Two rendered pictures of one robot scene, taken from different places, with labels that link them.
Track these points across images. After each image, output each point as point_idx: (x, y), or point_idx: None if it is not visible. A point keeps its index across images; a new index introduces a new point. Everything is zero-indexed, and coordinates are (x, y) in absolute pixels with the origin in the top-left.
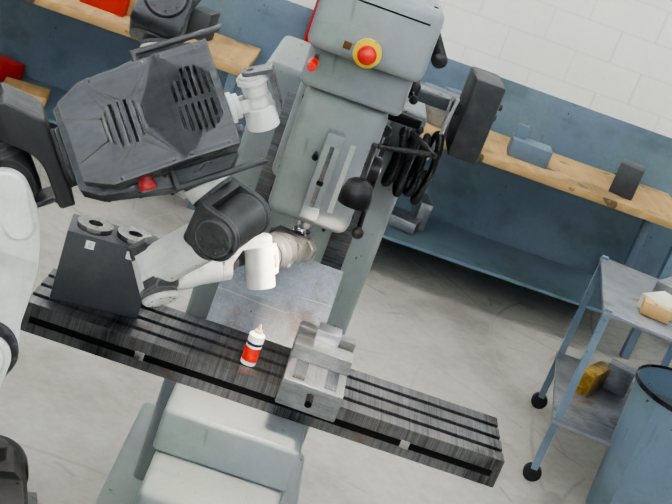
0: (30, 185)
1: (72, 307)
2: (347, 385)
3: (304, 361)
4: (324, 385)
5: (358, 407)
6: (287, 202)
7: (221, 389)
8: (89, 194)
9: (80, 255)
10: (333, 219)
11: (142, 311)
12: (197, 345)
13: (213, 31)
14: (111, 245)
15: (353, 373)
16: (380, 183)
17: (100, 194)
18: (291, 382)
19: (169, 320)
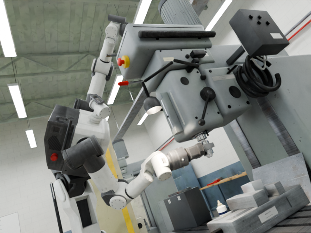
0: (64, 181)
1: (179, 231)
2: (293, 217)
3: (236, 210)
4: (229, 218)
5: (283, 229)
6: (176, 135)
7: None
8: (70, 174)
9: (170, 207)
10: (187, 125)
11: (206, 222)
12: None
13: (75, 101)
14: (173, 197)
15: (309, 207)
16: (272, 99)
17: (61, 171)
18: (209, 224)
19: None
